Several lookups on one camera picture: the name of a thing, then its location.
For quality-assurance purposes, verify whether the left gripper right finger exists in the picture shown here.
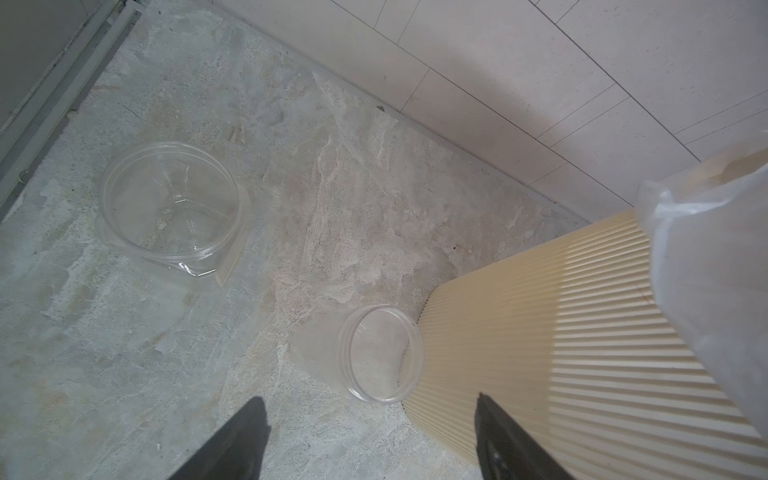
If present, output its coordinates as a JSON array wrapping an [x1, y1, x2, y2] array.
[[474, 393, 573, 480]]

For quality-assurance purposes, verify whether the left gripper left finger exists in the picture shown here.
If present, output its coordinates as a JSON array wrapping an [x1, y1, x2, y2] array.
[[170, 397, 271, 480]]

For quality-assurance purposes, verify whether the black lidded glass jar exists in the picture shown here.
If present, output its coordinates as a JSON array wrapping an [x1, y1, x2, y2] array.
[[96, 141, 252, 288]]

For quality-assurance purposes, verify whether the cream woven waste bin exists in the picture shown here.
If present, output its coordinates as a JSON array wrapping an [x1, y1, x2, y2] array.
[[404, 211, 767, 479]]

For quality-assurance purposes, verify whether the white plastic bin liner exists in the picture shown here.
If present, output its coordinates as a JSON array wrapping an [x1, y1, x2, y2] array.
[[635, 132, 767, 436]]

